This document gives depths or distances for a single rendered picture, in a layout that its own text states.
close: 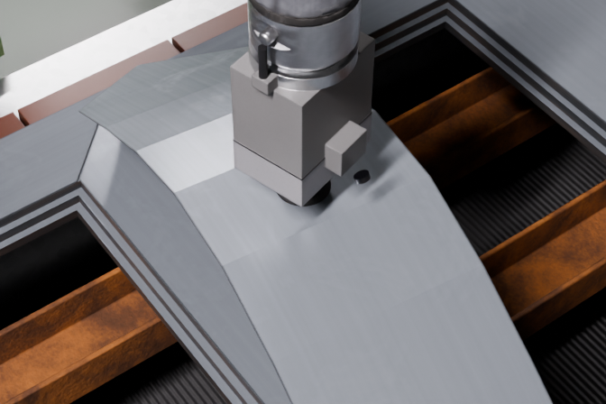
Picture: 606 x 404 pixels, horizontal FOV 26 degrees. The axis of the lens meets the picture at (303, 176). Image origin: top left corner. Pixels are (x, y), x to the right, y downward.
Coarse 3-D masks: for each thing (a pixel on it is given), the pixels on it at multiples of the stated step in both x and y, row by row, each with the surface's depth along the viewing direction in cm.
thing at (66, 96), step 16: (224, 16) 139; (240, 16) 139; (192, 32) 137; (208, 32) 137; (160, 48) 136; (176, 48) 137; (128, 64) 134; (80, 80) 133; (96, 80) 133; (112, 80) 133; (48, 96) 131; (64, 96) 131; (80, 96) 131; (32, 112) 130; (48, 112) 130; (0, 128) 128; (16, 128) 128
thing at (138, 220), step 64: (448, 0) 139; (512, 64) 133; (576, 128) 128; (64, 192) 121; (128, 192) 120; (0, 256) 119; (128, 256) 117; (192, 256) 115; (192, 320) 111; (256, 384) 107
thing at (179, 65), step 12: (240, 48) 126; (180, 60) 128; (192, 60) 127; (204, 60) 126; (144, 72) 127; (156, 72) 126; (168, 72) 125; (180, 72) 124; (120, 84) 126; (132, 84) 124; (144, 84) 123; (96, 96) 123; (108, 96) 122; (84, 108) 121
